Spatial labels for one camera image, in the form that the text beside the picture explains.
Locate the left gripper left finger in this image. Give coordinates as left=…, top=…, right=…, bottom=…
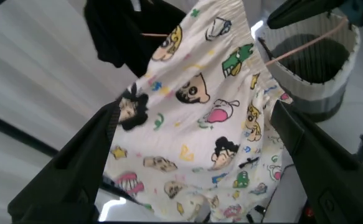
left=7, top=101, right=121, bottom=223

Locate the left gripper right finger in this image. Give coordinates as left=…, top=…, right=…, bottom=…
left=270, top=99, right=363, bottom=223

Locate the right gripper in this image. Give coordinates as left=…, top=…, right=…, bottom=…
left=266, top=0, right=363, bottom=30

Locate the cream printed garment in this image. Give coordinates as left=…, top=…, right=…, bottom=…
left=101, top=0, right=294, bottom=223

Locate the black garment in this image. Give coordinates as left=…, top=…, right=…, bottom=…
left=83, top=0, right=187, bottom=78

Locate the white laundry basket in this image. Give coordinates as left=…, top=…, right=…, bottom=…
left=255, top=11, right=362, bottom=123

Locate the white curtain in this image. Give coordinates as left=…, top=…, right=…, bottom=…
left=0, top=0, right=207, bottom=224

